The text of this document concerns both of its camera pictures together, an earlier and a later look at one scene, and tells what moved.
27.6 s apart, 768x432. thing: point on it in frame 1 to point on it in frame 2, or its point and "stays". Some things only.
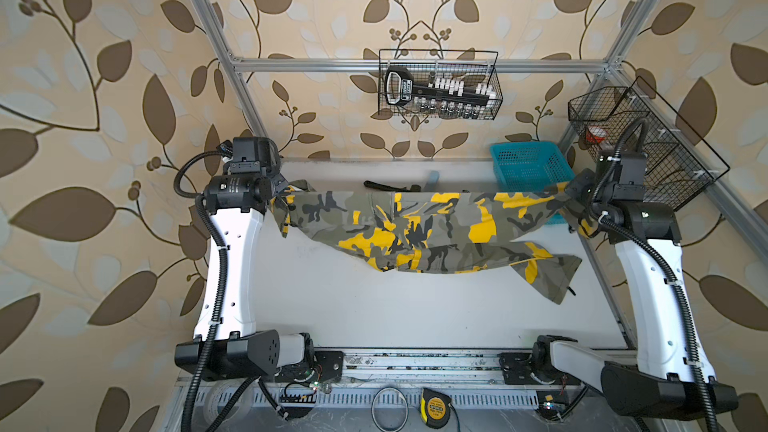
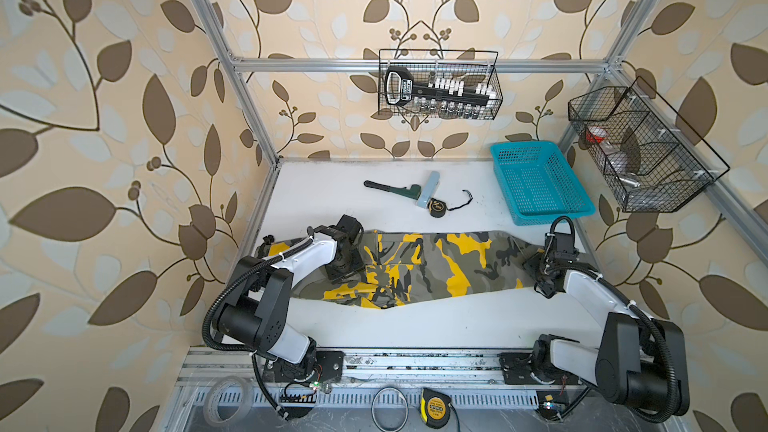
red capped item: [595, 134] stays
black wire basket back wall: [440, 84] stays
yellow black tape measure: [435, 408] stays
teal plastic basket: [530, 166] stays
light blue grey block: [433, 180] stays
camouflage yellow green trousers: [440, 232] to [403, 266]
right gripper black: [573, 189] to [530, 265]
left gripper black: [274, 179] to [360, 266]
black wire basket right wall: [679, 163] stays
